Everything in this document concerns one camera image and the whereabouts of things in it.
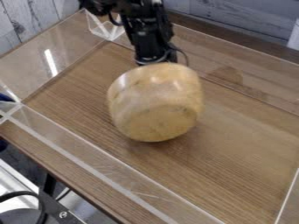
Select brown wooden bowl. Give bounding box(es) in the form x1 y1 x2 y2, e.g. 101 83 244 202
107 63 203 142

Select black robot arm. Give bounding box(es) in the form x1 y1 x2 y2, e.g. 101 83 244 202
79 0 187 66

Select black table leg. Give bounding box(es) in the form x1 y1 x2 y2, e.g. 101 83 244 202
43 174 57 196

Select blue object at left edge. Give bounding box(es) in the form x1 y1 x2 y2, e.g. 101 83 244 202
0 93 15 102

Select clear acrylic enclosure walls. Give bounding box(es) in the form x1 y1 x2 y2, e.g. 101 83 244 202
0 12 299 224

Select grey metal bracket with screw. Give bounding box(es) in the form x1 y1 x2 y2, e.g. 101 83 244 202
37 192 87 224

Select black cable loop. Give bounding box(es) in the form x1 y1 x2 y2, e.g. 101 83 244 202
0 190 51 224

